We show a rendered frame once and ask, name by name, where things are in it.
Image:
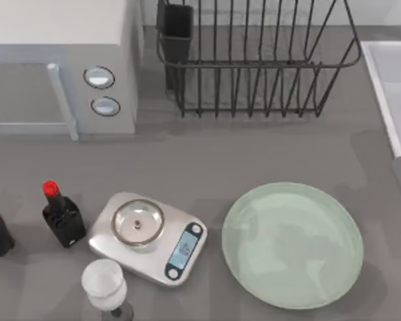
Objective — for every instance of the white sink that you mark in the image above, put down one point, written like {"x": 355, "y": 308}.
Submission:
{"x": 392, "y": 93}

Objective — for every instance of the dark cutlery holder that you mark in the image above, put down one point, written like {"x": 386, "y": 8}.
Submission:
{"x": 173, "y": 30}

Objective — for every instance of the silver kitchen scale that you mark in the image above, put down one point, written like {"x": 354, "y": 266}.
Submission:
{"x": 173, "y": 234}

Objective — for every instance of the white wine glass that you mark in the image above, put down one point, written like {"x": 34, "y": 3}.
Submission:
{"x": 103, "y": 281}

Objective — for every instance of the dark bottle with red cap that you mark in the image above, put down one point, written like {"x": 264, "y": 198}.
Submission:
{"x": 64, "y": 220}

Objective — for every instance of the microwave knob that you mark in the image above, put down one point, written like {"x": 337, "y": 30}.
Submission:
{"x": 99, "y": 77}
{"x": 105, "y": 106}

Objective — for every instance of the pale green plate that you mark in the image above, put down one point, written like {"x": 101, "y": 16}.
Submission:
{"x": 292, "y": 245}

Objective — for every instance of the pale microwave oven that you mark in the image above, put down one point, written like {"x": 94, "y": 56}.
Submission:
{"x": 123, "y": 67}

